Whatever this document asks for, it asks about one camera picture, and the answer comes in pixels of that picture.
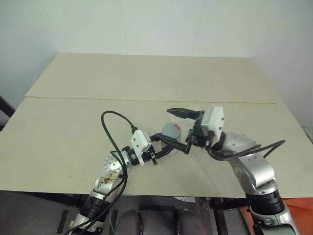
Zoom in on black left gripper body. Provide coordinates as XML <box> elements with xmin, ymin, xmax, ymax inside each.
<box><xmin>142</xmin><ymin>143</ymin><xmax>160</xmax><ymax>167</ymax></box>

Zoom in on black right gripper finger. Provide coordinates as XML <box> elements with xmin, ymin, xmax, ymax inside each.
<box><xmin>166</xmin><ymin>107</ymin><xmax>202</xmax><ymax>120</ymax></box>
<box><xmin>160</xmin><ymin>134</ymin><xmax>194</xmax><ymax>155</ymax></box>

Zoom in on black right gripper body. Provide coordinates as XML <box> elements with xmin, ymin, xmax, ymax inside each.
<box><xmin>185</xmin><ymin>110</ymin><xmax>213</xmax><ymax>149</ymax></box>

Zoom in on clear plastic jar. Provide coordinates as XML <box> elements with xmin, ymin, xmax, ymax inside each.
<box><xmin>160</xmin><ymin>133</ymin><xmax>183</xmax><ymax>155</ymax></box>

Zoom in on small grey round tin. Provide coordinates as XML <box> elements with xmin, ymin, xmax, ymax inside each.
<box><xmin>161</xmin><ymin>122</ymin><xmax>182</xmax><ymax>141</ymax></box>

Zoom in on clear plastic box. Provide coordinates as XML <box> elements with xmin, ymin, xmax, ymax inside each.
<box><xmin>170</xmin><ymin>107</ymin><xmax>209</xmax><ymax>138</ymax></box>

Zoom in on white paper scrap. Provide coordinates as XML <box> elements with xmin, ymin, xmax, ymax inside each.
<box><xmin>173</xmin><ymin>195</ymin><xmax>197</xmax><ymax>204</ymax></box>

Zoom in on black tape strip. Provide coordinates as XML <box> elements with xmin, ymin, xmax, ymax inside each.
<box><xmin>56</xmin><ymin>210</ymin><xmax>69</xmax><ymax>234</ymax></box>

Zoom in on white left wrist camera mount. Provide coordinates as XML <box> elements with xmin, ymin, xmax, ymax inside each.
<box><xmin>130</xmin><ymin>130</ymin><xmax>153</xmax><ymax>167</ymax></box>

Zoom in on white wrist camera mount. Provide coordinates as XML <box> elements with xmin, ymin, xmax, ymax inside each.
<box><xmin>130</xmin><ymin>130</ymin><xmax>153</xmax><ymax>167</ymax></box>
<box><xmin>200</xmin><ymin>106</ymin><xmax>225</xmax><ymax>138</ymax></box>

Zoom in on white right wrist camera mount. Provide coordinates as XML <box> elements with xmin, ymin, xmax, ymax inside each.
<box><xmin>200</xmin><ymin>106</ymin><xmax>225</xmax><ymax>138</ymax></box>

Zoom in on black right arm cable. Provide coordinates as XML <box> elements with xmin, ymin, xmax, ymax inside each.
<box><xmin>206</xmin><ymin>139</ymin><xmax>287</xmax><ymax>162</ymax></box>

